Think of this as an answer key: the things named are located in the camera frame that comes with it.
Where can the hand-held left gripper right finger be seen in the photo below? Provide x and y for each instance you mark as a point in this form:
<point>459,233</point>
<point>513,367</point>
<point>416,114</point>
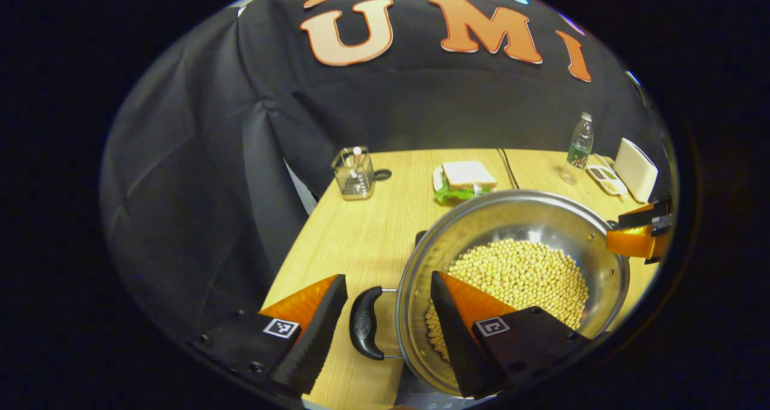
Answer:
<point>451,338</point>

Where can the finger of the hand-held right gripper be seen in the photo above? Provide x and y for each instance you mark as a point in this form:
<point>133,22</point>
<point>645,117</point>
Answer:
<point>646,217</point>
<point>628,243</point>

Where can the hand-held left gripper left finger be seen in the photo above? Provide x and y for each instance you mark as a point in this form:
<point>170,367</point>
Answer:
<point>319,338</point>

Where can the pile of soybeans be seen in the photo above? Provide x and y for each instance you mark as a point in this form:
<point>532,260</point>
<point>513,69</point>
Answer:
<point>529,272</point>

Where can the small white box appliance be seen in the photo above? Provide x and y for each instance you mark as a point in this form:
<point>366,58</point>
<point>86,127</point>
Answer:
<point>634,169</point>

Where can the white divided dish of beans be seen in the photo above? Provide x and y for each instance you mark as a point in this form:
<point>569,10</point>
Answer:
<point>606,178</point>

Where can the clear plastic water bottle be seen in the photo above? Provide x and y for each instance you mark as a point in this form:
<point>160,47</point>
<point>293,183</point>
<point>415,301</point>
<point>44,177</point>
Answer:
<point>580,145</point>

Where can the small white plate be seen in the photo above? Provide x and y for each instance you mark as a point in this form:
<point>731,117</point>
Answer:
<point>437,178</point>

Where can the sandwich with lettuce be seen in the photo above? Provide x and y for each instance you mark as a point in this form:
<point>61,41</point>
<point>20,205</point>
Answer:
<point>468,175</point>

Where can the small black round cap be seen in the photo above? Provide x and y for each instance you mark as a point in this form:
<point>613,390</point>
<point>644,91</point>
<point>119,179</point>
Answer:
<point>382,174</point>

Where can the black backdrop cloth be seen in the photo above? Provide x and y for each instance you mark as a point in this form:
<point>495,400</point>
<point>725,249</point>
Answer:
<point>198,157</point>

